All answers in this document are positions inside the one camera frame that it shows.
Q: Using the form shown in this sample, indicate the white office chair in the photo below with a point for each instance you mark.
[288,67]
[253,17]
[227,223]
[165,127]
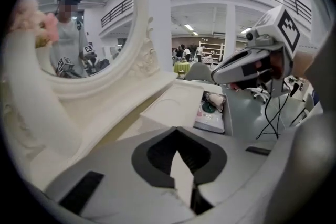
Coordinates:
[260,94]

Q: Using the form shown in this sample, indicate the round green jar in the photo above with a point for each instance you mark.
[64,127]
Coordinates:
[208,108]

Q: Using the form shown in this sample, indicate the green cloth round table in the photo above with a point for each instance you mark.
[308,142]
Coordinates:
[181,68]

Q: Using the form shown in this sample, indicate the grey upholstered chair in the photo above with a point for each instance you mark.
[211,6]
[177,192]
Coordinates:
[199,73]

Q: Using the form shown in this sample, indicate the white vase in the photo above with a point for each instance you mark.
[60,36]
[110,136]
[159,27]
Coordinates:
[34,91]

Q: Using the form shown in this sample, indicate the white carved oval mirror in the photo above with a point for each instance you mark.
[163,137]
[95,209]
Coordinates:
[92,21]

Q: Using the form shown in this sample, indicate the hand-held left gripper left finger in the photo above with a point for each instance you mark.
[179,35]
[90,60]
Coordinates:
[110,173]

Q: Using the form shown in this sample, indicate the white jewellery box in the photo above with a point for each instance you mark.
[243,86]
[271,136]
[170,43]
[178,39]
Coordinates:
[170,107]

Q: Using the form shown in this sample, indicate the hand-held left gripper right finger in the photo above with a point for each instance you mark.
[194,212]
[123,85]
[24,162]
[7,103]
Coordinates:
[236,165]

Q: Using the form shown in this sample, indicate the white dressing table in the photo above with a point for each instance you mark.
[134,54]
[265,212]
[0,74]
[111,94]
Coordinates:
[50,170]

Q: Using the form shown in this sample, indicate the pink flower bouquet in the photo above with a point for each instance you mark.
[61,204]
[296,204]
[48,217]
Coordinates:
[31,21]

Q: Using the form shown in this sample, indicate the person's right forearm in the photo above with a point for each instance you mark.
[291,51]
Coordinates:
[302,63]

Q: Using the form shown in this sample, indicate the pale wooden rack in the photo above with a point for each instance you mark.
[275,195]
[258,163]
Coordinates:
[212,51]

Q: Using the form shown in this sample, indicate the beige makeup puff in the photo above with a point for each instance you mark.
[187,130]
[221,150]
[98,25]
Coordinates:
[216,99]

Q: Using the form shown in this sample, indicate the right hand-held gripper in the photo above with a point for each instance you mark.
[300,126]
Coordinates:
[275,29]

